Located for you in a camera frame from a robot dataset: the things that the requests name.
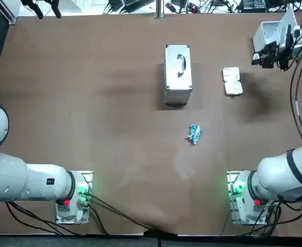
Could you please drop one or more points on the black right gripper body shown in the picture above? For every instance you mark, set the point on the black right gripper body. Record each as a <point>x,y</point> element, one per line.
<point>276,55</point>

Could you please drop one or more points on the small white medicine bottle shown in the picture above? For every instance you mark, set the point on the small white medicine bottle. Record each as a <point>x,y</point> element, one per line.
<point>255,56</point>

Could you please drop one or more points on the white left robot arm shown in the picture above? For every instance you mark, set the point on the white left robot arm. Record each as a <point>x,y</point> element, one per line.
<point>24,182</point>

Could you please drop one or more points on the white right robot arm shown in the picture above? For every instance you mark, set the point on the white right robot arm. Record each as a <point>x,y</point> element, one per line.
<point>282,175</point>

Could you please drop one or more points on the white open pill box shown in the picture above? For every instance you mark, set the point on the white open pill box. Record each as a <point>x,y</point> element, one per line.
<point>233,87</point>

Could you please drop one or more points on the black labelled power adapter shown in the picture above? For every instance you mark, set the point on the black labelled power adapter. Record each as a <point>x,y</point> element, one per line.
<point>253,3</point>

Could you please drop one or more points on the plain black power adapter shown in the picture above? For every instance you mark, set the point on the plain black power adapter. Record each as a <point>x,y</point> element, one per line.
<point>116,5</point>

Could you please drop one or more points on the grey power brick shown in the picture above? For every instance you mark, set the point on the grey power brick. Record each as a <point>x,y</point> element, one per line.
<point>138,2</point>

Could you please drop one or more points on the black plug red light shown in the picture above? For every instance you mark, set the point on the black plug red light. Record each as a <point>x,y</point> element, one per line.
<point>171,6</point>
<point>194,7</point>

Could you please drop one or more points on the silver aluminium medical case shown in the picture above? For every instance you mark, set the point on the silver aluminium medical case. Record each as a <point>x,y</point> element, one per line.
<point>177,85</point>

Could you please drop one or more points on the blue pill blister packet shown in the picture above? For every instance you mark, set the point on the blue pill blister packet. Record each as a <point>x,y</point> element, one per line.
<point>194,135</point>

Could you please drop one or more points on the aluminium frame profile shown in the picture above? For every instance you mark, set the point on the aluminium frame profile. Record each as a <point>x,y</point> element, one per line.
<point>9,13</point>

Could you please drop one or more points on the aluminium camera post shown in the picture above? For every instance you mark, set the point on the aluminium camera post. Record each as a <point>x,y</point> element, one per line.
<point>159,10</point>

